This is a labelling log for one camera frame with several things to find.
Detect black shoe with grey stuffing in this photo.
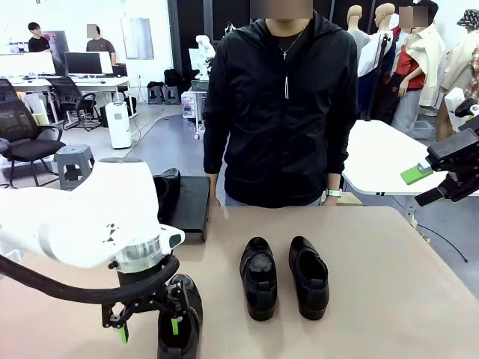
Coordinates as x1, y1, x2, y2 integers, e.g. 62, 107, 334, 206
239, 236, 278, 322

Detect grey plastic basket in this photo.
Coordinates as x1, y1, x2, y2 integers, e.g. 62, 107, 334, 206
409, 120, 435, 140

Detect blue jeans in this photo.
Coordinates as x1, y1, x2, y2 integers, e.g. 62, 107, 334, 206
224, 194, 323, 207

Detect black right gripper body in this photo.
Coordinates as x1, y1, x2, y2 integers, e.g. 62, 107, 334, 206
426, 129, 479, 171

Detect mannequin in grey tank top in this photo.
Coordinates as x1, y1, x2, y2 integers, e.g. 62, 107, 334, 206
346, 4, 373, 61

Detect background person black shirt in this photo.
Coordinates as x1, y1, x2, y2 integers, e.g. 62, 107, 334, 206
28, 21, 52, 53

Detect person's right hand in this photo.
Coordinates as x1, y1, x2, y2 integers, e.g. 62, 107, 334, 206
208, 172, 222, 206

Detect tan cardboard box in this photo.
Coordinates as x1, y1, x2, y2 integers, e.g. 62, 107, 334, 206
336, 192, 364, 206

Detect person's left forearm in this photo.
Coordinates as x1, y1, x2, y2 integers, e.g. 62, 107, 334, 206
325, 123, 356, 190

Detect mannequin in white navy jacket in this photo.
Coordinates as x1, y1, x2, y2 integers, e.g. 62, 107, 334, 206
357, 3, 398, 121

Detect person's right forearm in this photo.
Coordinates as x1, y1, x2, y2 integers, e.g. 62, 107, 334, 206
204, 123, 225, 177

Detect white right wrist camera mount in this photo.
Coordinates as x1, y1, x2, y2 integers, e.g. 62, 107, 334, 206
444, 88, 479, 131

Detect white wall board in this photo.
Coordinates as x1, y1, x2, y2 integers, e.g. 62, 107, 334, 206
120, 16, 154, 60

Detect thin black cable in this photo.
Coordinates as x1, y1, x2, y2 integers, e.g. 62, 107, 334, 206
417, 224, 469, 263

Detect person in black jacket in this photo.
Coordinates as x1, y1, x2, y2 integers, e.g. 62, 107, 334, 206
203, 10, 359, 209

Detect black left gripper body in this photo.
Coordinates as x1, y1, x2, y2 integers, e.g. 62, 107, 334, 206
118, 261, 171, 300

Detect black buckle strap shoe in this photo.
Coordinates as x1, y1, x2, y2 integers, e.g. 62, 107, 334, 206
288, 235, 330, 321

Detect background person brown shirt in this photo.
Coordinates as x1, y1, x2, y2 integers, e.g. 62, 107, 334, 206
85, 24, 117, 64

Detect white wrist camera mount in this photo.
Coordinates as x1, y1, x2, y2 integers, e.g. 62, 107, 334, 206
160, 224, 186, 250
444, 88, 479, 131

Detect black backpack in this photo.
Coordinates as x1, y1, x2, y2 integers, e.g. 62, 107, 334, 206
163, 68, 183, 88

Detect silver cross necklace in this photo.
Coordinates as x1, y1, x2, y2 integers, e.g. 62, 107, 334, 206
275, 25, 308, 60

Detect mannequin with bucket hat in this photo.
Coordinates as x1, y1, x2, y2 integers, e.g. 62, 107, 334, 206
436, 9, 479, 147

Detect white office desk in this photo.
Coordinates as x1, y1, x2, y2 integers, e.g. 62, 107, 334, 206
0, 73, 132, 95

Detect white side table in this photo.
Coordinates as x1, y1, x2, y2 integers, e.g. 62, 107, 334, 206
342, 119, 479, 197

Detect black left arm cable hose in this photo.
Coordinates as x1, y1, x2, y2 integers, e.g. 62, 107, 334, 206
0, 254, 180, 304

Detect black rack right tray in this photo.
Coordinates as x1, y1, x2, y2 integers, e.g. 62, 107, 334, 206
159, 175, 212, 243

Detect white air purifier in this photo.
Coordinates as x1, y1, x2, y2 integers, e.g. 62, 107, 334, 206
105, 101, 132, 150

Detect black computer monitor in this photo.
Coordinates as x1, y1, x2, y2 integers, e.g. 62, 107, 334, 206
64, 52, 103, 76

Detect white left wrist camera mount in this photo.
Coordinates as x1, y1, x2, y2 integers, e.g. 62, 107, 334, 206
160, 224, 186, 250

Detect grey plastic stool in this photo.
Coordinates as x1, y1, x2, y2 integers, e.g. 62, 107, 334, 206
54, 144, 97, 191

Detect black mesh office chair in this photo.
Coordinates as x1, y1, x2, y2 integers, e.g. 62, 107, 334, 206
0, 78, 67, 188

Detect storage cart with boxes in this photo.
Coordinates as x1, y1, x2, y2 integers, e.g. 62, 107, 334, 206
180, 91, 207, 120

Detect white desk partition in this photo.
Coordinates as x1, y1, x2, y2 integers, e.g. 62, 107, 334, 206
0, 51, 57, 76

